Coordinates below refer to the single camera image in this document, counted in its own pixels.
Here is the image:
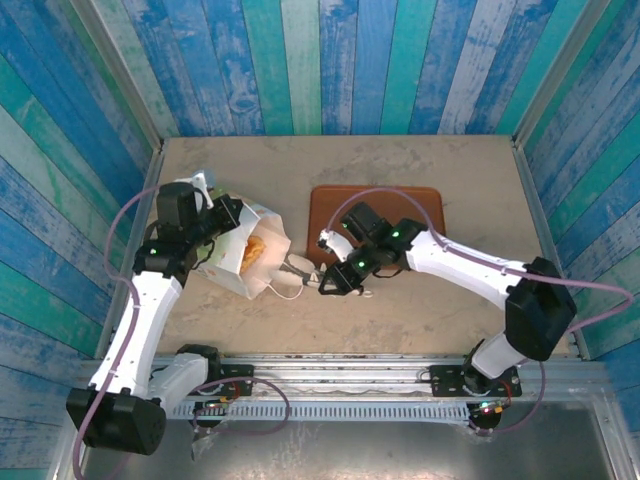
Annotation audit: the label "aluminium table side rail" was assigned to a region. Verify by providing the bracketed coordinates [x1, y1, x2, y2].
[510, 139, 591, 360]
[94, 142, 166, 360]

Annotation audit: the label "grey slotted cable duct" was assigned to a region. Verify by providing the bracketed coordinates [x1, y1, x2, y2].
[167, 401, 474, 425]

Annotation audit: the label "aluminium frame post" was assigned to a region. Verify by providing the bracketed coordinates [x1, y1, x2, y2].
[69, 0, 166, 151]
[512, 0, 614, 146]

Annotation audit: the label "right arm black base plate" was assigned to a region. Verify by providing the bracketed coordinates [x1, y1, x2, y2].
[430, 363, 522, 399]

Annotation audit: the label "metal tongs with white tips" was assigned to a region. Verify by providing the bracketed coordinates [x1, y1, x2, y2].
[279, 253, 375, 300]

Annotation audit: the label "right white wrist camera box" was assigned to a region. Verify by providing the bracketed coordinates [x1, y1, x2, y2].
[318, 227, 359, 264]

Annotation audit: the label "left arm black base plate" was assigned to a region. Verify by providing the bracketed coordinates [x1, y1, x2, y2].
[219, 363, 255, 398]

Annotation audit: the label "aluminium mounting rail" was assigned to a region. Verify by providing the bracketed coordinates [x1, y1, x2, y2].
[79, 353, 611, 404]

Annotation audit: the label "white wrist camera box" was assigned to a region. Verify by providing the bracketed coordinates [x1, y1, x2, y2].
[192, 170, 216, 209]
[318, 227, 359, 264]

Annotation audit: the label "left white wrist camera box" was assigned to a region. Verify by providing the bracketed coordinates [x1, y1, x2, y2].
[192, 170, 216, 209]

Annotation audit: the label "white printed paper bag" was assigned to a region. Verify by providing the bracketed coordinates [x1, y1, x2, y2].
[192, 197, 305, 301]

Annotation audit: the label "brown plastic tray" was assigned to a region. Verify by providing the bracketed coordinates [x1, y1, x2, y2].
[305, 184, 446, 279]

